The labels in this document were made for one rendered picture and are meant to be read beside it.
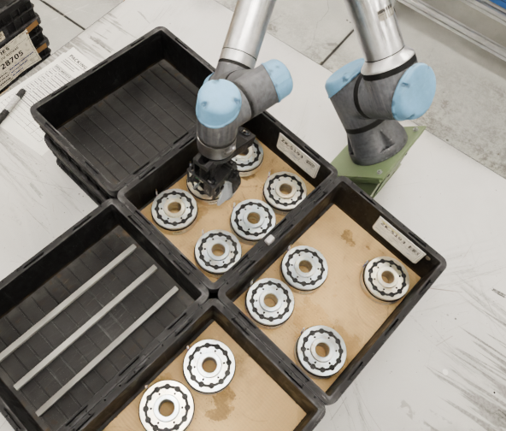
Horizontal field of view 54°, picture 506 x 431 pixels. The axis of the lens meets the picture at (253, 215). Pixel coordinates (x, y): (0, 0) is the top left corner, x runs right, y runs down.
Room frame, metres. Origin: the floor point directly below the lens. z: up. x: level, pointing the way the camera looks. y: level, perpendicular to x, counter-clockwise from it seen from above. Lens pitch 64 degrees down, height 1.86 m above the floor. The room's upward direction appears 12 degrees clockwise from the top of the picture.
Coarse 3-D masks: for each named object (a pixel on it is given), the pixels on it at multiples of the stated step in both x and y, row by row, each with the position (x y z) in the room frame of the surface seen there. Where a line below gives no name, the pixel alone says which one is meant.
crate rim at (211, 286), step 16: (304, 144) 0.67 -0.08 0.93; (160, 160) 0.55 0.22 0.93; (320, 160) 0.63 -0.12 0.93; (144, 176) 0.50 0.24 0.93; (336, 176) 0.60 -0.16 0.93; (320, 192) 0.55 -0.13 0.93; (128, 208) 0.42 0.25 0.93; (144, 224) 0.39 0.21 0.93; (160, 240) 0.36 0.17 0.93; (176, 256) 0.34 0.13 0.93; (192, 272) 0.31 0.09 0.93; (208, 288) 0.29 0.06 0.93
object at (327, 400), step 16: (304, 208) 0.50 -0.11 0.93; (384, 208) 0.54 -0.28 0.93; (288, 224) 0.46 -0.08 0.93; (400, 224) 0.51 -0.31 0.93; (416, 240) 0.48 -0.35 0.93; (256, 256) 0.37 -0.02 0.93; (432, 256) 0.46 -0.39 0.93; (240, 272) 0.33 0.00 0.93; (432, 272) 0.42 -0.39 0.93; (224, 288) 0.29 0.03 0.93; (224, 304) 0.26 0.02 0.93; (240, 320) 0.24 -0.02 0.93; (400, 320) 0.30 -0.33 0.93; (256, 336) 0.21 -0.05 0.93; (384, 336) 0.26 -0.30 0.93; (368, 352) 0.23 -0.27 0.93; (288, 368) 0.17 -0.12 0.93; (336, 400) 0.13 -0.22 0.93
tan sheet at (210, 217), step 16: (272, 160) 0.67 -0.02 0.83; (256, 176) 0.62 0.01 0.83; (240, 192) 0.56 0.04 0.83; (256, 192) 0.57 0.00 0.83; (144, 208) 0.47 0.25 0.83; (208, 208) 0.51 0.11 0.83; (224, 208) 0.51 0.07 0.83; (208, 224) 0.46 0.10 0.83; (224, 224) 0.47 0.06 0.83; (176, 240) 0.41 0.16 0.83; (192, 240) 0.42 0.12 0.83; (192, 256) 0.38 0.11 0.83
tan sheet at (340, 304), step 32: (320, 224) 0.52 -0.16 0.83; (352, 224) 0.54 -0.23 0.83; (352, 256) 0.46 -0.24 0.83; (384, 256) 0.48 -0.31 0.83; (320, 288) 0.37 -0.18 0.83; (352, 288) 0.38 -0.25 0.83; (288, 320) 0.28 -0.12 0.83; (320, 320) 0.30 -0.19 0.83; (352, 320) 0.31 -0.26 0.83; (384, 320) 0.33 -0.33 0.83; (288, 352) 0.22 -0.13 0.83; (320, 352) 0.23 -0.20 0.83; (352, 352) 0.25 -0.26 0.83; (320, 384) 0.17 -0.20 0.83
